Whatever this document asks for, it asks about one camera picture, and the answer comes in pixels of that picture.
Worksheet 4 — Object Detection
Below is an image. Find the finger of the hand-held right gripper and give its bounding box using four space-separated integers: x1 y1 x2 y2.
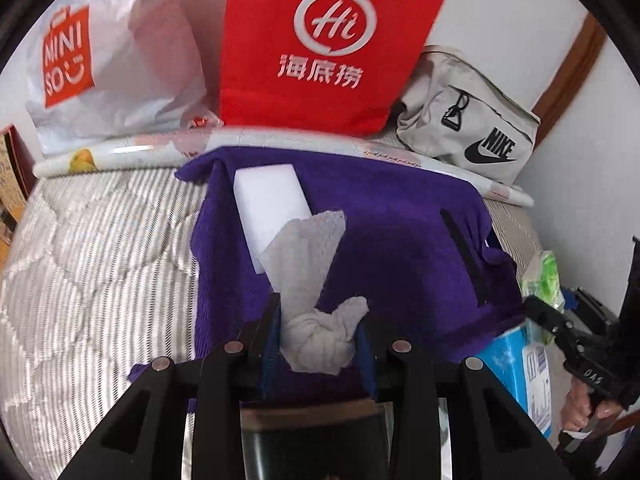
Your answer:
522 296 577 361
564 287 613 333

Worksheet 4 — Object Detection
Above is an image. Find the white paper tissue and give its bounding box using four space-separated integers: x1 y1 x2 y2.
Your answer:
257 209 370 375

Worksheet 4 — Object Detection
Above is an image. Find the printed paper roll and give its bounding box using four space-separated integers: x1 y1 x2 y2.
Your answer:
32 127 535 208

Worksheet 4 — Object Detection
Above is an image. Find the grey waist bag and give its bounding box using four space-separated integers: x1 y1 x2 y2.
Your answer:
395 45 542 184

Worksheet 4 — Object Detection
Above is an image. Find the brown wooden door frame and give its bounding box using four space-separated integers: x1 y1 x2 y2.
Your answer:
530 12 608 131

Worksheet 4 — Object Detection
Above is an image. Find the person's right hand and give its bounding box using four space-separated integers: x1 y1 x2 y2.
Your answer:
560 375 613 433

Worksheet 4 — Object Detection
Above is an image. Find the green tissue pack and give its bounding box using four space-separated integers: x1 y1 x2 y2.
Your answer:
520 250 566 346

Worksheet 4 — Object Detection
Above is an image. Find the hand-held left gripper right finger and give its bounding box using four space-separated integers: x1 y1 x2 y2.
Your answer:
352 322 573 480

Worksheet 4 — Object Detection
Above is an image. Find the patterned notebook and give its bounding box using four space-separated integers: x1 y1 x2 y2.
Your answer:
0 125 31 246

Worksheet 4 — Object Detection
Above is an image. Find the blue tissue pack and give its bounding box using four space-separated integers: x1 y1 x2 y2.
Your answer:
475 325 556 448

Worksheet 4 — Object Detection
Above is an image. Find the purple towel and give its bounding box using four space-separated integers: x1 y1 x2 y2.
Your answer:
129 145 526 411

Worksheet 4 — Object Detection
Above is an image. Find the red paper bag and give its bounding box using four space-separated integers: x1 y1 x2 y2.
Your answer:
218 0 453 137

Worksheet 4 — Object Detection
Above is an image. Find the black strap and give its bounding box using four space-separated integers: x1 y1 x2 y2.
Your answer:
439 208 490 307

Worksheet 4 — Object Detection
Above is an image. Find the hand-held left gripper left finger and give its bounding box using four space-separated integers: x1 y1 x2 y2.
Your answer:
75 292 283 480

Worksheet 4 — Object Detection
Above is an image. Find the white plastic shopping bag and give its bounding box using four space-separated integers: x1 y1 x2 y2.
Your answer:
25 0 223 156

